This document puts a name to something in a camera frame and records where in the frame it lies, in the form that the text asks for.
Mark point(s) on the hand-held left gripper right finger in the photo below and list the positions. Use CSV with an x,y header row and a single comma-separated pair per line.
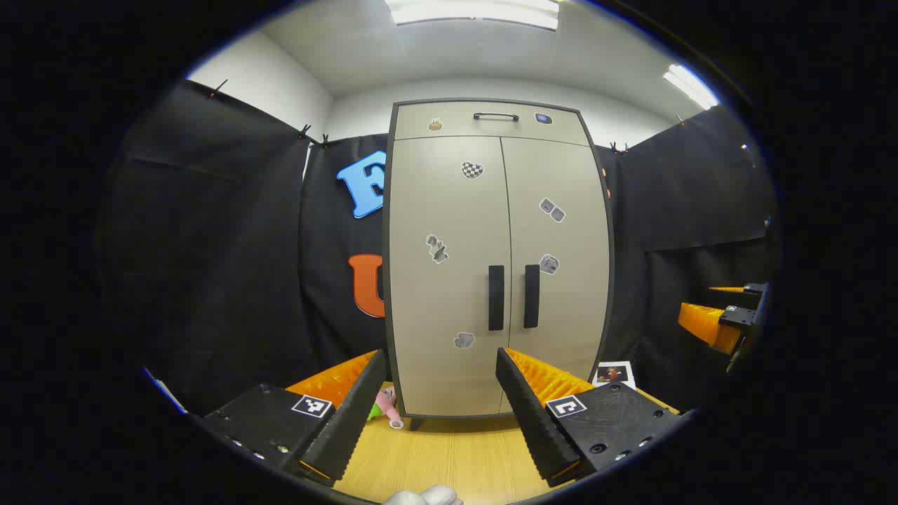
x,y
537,421

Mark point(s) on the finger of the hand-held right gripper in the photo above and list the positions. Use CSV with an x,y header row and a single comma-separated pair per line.
x,y
751,288
705,324

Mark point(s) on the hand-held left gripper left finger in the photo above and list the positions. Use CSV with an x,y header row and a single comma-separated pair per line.
x,y
351,421

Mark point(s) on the grey shoe cabinet door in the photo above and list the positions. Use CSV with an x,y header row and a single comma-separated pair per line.
x,y
568,315

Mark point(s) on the cabinet door with checkered sticker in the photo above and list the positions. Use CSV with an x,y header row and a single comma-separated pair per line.
x,y
435,308

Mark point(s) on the grey double-door shoe cabinet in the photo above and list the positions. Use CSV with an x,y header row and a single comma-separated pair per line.
x,y
491,126

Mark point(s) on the grey cabinet drawer front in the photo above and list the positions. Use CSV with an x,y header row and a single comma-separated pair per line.
x,y
456,123

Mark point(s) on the pink plush toy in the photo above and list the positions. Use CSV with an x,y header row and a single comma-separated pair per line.
x,y
386,403

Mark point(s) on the small photo card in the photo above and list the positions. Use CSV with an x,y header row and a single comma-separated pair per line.
x,y
614,374

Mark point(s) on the narrow ceiling light panel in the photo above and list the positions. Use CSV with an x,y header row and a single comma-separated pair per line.
x,y
691,85

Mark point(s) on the black backdrop cloth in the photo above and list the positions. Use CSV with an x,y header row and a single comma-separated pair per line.
x,y
210,245

